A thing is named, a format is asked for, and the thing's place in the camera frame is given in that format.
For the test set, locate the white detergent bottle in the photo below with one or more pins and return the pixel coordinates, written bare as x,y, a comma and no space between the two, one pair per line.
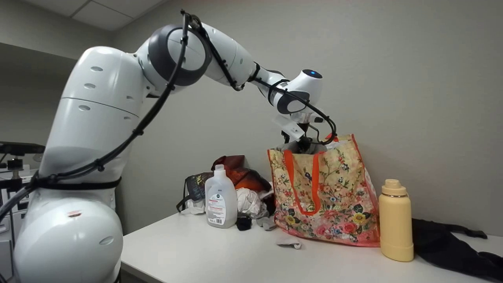
221,200

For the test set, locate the dark printed bag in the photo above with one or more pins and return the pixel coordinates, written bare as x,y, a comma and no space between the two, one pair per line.
195,186

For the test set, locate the yellow insulated bottle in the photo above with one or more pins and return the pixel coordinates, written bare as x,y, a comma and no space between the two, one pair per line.
396,224

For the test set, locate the grey sock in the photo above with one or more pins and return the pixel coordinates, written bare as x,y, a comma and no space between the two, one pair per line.
267,223

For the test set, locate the red orange bag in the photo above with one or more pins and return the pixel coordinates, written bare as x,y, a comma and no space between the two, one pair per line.
239,173

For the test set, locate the white crumpled cloth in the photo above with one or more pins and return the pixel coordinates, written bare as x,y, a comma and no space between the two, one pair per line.
247,200

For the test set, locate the stand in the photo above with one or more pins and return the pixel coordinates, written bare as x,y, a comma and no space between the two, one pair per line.
17,148

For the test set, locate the small grey cloth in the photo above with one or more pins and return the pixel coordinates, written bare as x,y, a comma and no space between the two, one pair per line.
289,241

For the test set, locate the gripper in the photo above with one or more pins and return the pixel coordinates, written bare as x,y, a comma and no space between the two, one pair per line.
304,144

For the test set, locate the floral tote bag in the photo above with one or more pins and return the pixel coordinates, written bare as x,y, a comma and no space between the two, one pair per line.
334,196

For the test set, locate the black garment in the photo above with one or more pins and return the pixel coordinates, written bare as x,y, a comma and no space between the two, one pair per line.
444,247

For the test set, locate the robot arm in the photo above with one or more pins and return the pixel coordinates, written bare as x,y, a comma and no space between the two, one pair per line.
98,118

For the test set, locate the small black cloth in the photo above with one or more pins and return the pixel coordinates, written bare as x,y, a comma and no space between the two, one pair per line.
243,223

